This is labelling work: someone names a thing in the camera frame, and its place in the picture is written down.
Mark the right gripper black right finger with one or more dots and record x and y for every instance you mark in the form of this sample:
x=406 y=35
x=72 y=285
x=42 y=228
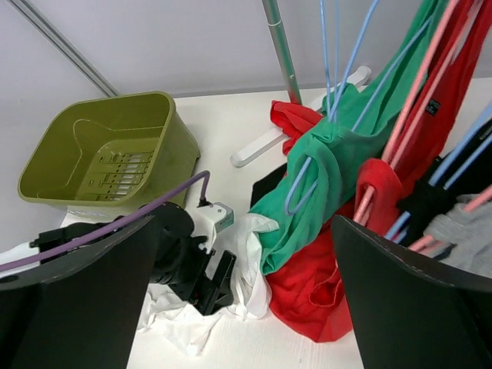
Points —
x=408 y=310

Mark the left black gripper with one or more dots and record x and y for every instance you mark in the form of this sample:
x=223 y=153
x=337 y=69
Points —
x=181 y=264

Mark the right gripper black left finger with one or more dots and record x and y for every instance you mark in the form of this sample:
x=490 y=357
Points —
x=38 y=341

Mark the red tank top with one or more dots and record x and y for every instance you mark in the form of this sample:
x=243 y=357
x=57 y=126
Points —
x=307 y=293

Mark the green tank top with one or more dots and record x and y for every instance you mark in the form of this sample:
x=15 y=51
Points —
x=368 y=113

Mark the black tank top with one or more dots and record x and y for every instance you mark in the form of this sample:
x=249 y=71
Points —
x=434 y=192

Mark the grey tank top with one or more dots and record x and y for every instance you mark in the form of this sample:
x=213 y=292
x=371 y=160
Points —
x=450 y=256

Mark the pink hanger with grey top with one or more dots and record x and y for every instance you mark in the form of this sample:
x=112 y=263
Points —
x=468 y=226

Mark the blue hanger with black top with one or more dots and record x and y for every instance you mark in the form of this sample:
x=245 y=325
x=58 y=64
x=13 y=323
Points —
x=443 y=166

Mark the olive green plastic basket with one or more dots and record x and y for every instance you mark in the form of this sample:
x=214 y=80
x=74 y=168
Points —
x=105 y=157

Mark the silver white clothes rack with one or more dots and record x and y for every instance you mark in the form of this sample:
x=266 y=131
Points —
x=275 y=135

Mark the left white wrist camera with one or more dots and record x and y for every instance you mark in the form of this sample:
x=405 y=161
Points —
x=209 y=221

